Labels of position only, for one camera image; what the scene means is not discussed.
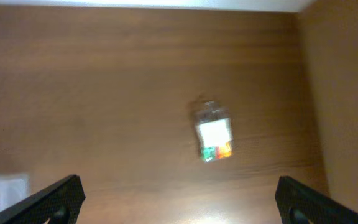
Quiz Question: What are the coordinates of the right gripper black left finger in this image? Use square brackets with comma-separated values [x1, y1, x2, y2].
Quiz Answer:
[0, 175, 86, 224]

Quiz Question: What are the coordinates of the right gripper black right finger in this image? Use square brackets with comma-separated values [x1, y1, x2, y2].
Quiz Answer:
[275, 176, 358, 224]

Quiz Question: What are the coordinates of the clear plastic container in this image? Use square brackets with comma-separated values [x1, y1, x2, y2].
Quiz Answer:
[0, 174, 30, 212]

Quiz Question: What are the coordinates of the clear pack of coloured pieces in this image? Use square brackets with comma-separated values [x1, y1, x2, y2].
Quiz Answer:
[195, 101, 233, 162]

